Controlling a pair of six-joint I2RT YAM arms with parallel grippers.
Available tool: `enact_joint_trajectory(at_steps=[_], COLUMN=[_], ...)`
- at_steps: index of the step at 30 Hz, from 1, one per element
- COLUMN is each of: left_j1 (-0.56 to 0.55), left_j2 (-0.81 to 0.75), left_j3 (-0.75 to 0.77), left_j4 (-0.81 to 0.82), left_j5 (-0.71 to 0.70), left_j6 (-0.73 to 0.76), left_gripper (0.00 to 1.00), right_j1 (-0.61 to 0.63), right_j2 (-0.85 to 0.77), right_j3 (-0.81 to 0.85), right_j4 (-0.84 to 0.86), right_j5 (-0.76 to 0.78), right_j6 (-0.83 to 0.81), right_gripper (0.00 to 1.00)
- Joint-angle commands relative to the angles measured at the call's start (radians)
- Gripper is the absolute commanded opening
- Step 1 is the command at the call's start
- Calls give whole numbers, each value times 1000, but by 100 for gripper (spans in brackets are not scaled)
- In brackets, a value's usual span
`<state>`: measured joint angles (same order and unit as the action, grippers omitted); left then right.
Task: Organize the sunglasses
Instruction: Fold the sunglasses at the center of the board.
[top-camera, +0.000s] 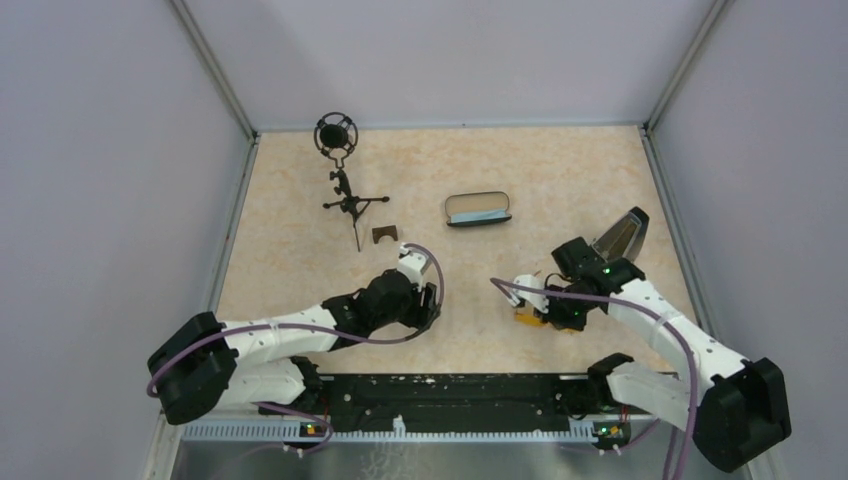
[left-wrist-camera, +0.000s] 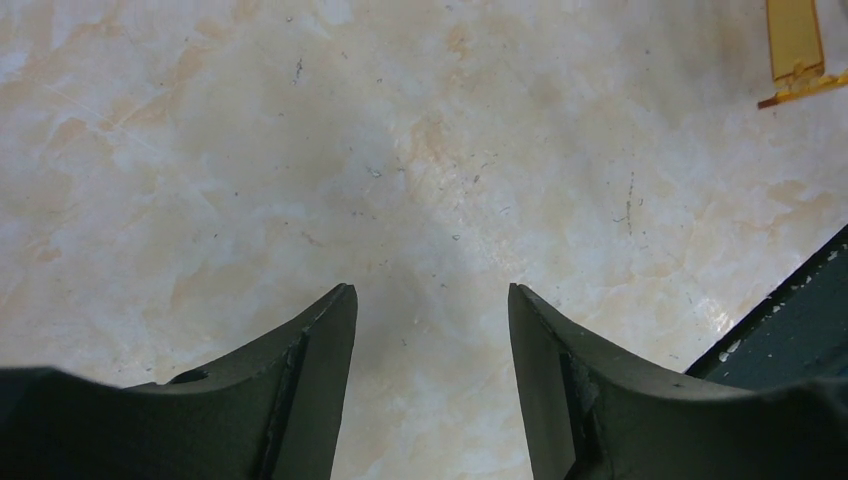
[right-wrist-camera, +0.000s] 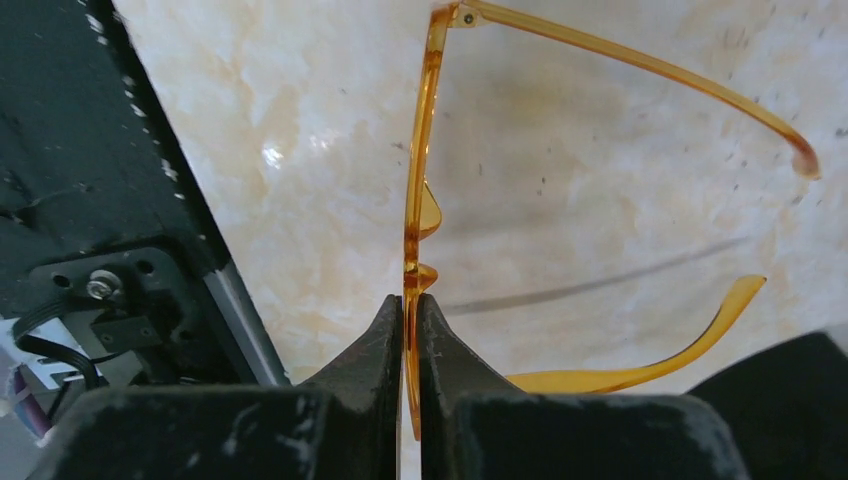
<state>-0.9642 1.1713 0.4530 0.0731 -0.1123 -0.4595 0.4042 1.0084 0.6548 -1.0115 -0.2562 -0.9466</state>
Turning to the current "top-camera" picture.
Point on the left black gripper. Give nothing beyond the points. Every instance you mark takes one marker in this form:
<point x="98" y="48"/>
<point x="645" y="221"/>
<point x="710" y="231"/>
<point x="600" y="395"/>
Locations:
<point x="422" y="317"/>

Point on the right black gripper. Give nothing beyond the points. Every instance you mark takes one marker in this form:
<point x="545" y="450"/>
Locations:
<point x="559" y="322"/>

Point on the orange sunglasses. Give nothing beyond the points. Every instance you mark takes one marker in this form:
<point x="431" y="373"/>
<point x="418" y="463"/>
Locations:
<point x="526" y="316"/>

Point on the light blue cleaning cloth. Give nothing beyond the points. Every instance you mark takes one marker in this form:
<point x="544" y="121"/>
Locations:
<point x="480" y="217"/>

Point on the black glasses case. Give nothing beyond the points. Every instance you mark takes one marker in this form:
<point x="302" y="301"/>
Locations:
<point x="474" y="201"/>

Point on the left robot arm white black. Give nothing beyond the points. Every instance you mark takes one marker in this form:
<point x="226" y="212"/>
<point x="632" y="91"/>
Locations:
<point x="208" y="364"/>

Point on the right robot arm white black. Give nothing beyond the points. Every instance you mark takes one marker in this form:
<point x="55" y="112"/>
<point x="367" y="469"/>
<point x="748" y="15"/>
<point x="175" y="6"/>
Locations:
<point x="732" y="409"/>

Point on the small brown wooden block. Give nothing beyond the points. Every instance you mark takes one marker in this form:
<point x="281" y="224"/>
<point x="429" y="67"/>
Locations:
<point x="388" y="231"/>

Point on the black wedge mirror block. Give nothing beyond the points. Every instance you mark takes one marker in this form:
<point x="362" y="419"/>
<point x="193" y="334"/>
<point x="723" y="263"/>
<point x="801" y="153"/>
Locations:
<point x="625" y="238"/>

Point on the black microphone on tripod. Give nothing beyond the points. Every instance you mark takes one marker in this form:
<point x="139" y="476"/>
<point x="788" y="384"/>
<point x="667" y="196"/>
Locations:
<point x="336" y="136"/>

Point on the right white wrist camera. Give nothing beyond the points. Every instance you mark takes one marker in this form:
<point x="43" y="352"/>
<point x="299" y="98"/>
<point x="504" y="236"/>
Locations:
<point x="530" y="291"/>

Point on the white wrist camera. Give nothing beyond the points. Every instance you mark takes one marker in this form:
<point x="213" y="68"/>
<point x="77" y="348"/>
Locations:
<point x="530" y="291"/>
<point x="413" y="265"/>

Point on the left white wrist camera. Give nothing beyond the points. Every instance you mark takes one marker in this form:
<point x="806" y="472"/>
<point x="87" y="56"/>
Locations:
<point x="413" y="265"/>

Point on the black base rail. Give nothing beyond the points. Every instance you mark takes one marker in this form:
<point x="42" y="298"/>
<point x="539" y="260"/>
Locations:
<point x="459" y="403"/>

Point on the white cable duct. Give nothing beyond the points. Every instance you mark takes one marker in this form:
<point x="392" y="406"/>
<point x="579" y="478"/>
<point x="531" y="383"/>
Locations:
<point x="297" y="430"/>

